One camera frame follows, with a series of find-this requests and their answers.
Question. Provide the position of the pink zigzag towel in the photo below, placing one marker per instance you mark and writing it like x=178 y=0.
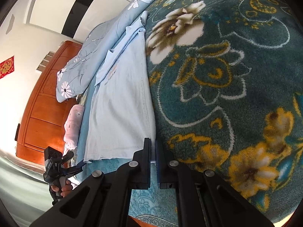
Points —
x=74 y=123

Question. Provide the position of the white wardrobe with black stripe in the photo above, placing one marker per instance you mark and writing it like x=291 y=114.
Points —
x=54 y=9

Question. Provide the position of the red wall decoration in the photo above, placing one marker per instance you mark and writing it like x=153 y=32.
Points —
x=6 y=67

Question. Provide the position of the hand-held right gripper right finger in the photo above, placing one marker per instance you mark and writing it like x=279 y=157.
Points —
x=158 y=165

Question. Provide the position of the wooden headboard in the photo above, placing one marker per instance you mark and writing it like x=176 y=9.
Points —
x=42 y=113

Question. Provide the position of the light blue floral quilt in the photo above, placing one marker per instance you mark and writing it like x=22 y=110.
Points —
x=78 y=75

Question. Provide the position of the person's left hand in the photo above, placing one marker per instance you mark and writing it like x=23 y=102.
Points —
x=66 y=187

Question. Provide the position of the light blue shirt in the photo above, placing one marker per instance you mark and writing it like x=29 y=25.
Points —
x=118 y=113

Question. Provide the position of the teal floral blanket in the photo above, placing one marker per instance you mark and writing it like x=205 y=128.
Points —
x=224 y=99

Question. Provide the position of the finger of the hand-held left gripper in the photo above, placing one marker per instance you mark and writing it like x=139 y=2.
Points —
x=68 y=156
x=80 y=164

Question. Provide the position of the wall switch panel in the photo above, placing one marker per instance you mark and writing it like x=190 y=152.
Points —
x=45 y=61

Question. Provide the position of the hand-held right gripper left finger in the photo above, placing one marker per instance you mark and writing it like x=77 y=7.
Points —
x=145 y=156

